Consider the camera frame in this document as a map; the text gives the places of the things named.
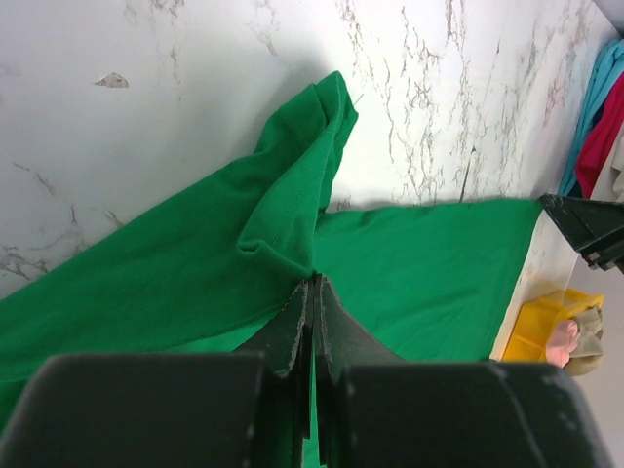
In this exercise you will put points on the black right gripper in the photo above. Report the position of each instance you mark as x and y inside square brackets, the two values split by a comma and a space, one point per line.
[592, 228]

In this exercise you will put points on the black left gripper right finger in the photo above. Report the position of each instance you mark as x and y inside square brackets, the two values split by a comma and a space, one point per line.
[341, 342]

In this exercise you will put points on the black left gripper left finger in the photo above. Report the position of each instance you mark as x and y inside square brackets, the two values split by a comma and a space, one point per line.
[273, 392]

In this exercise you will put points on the green t shirt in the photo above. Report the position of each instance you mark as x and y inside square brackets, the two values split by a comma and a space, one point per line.
[123, 356]

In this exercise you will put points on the yellow plastic bin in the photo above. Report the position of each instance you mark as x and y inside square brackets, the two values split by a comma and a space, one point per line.
[537, 320]

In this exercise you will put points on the pink t shirt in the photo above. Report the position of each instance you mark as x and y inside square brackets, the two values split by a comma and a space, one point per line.
[561, 343]

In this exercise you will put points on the beige t shirt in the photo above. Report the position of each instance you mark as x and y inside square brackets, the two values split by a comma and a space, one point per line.
[588, 354]

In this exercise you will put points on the folded cream t shirt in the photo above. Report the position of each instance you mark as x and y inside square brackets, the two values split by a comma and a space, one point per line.
[609, 185]

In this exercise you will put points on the folded red t shirt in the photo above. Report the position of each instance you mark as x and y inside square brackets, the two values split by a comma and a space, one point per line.
[598, 144]

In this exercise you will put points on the folded light blue t shirt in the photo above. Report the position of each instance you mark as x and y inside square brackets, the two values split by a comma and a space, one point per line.
[607, 68]

